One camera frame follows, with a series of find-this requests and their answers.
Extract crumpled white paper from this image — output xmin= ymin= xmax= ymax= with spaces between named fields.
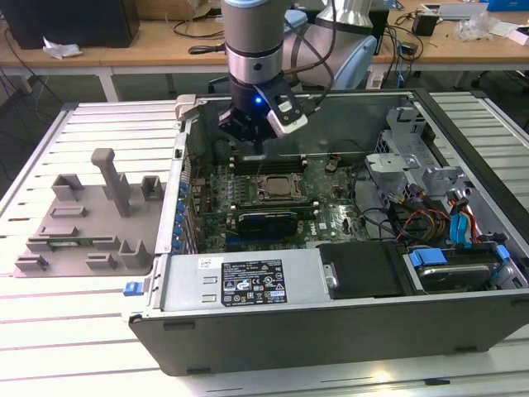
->
xmin=42 ymin=36 xmax=83 ymax=60

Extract blue flat disk wire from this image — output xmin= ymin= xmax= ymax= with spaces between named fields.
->
xmin=448 ymin=198 xmax=477 ymax=250

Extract grey flat tray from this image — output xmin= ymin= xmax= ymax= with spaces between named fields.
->
xmin=420 ymin=2 xmax=488 ymax=21

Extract silver metal drive cage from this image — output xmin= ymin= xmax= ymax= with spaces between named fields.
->
xmin=365 ymin=105 xmax=477 ymax=208

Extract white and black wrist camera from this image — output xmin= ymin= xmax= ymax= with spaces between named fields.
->
xmin=264 ymin=93 xmax=310 ymax=137

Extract small black cube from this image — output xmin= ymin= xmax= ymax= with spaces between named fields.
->
xmin=412 ymin=12 xmax=438 ymax=37

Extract RAM slot white clips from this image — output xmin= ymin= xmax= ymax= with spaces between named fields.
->
xmin=231 ymin=153 xmax=307 ymax=161
xmin=231 ymin=203 xmax=319 ymax=213
xmin=231 ymin=160 xmax=309 ymax=169

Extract green motherboard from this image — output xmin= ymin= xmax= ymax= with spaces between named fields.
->
xmin=185 ymin=153 xmax=373 ymax=254

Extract red flat disk wire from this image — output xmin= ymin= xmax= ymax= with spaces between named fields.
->
xmin=462 ymin=208 xmax=493 ymax=246

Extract black box on desk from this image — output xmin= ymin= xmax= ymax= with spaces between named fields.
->
xmin=370 ymin=7 xmax=390 ymax=57

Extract CPU socket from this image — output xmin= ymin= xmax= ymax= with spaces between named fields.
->
xmin=256 ymin=171 xmax=303 ymax=204

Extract green RAM stick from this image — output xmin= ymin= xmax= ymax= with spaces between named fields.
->
xmin=45 ymin=236 xmax=97 ymax=249

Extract wooden desk white frame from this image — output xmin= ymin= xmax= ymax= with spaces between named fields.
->
xmin=0 ymin=0 xmax=529 ymax=103

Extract grey plastic case latch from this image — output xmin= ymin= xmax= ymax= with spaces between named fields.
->
xmin=174 ymin=93 xmax=198 ymax=122

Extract black open PC case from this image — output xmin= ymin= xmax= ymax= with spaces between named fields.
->
xmin=122 ymin=87 xmax=529 ymax=377

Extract hard disk in blue carrier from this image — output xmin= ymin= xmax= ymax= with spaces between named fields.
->
xmin=407 ymin=243 xmax=514 ymax=295

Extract grey parts rack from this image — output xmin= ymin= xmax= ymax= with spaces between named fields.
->
xmin=12 ymin=147 xmax=169 ymax=279

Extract thin blue cable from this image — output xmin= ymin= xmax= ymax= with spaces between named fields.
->
xmin=395 ymin=35 xmax=406 ymax=88

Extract black plastic shroud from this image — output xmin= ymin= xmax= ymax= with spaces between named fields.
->
xmin=319 ymin=242 xmax=408 ymax=299

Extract blue box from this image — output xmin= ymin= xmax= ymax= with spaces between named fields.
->
xmin=486 ymin=0 xmax=529 ymax=12

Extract clear plastic bags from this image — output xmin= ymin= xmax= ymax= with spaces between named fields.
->
xmin=456 ymin=11 xmax=497 ymax=42

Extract large black computer tower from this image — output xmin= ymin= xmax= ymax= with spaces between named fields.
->
xmin=0 ymin=0 xmax=141 ymax=50

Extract brown cardboard box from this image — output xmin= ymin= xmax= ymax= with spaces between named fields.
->
xmin=138 ymin=0 xmax=224 ymax=21

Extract silver power supply black label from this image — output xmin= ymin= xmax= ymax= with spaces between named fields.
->
xmin=159 ymin=252 xmax=332 ymax=314

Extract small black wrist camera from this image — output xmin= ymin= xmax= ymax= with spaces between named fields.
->
xmin=217 ymin=108 xmax=237 ymax=134

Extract silver CPU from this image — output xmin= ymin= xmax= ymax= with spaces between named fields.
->
xmin=264 ymin=175 xmax=294 ymax=195

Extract yellow red power wire bundle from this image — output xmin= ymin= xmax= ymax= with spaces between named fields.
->
xmin=394 ymin=208 xmax=452 ymax=246

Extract black graphics card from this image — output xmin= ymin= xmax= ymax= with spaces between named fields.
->
xmin=236 ymin=210 xmax=300 ymax=241

